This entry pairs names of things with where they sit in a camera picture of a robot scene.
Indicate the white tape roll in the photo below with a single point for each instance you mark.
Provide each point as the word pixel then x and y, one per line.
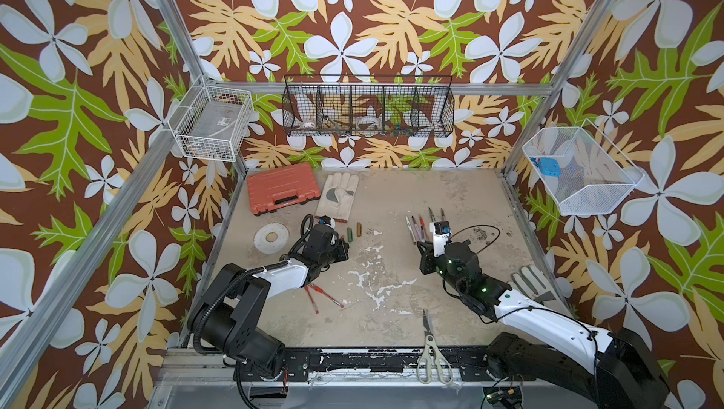
pixel 271 238

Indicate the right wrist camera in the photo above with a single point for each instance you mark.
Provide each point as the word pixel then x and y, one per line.
pixel 441 233

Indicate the black wire basket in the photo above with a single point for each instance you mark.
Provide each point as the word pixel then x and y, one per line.
pixel 368 105

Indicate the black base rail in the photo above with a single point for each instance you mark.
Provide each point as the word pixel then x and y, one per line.
pixel 469 362

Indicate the white-handled scissors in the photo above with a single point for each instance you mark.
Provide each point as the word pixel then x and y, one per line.
pixel 432 357

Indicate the brown white marker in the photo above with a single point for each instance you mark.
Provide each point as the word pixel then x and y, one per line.
pixel 411 230

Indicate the red plastic tool case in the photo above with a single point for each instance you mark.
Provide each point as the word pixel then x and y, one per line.
pixel 282 187

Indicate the beige work glove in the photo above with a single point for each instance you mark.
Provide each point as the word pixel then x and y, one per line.
pixel 338 196

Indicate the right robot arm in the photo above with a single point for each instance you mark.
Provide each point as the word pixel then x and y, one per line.
pixel 612 369

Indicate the white wire basket left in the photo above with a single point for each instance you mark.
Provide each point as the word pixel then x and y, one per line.
pixel 211 121

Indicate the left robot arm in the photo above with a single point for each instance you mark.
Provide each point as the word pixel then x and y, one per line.
pixel 226 319

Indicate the white mesh basket right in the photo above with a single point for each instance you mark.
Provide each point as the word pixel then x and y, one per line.
pixel 596 176

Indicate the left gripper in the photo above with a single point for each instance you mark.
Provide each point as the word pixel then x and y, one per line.
pixel 342 251

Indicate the pink pen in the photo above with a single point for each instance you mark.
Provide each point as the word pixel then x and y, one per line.
pixel 417 230

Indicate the blue object in basket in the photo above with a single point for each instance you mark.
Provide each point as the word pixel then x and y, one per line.
pixel 549 167

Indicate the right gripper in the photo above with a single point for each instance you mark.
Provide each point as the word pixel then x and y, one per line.
pixel 426 259

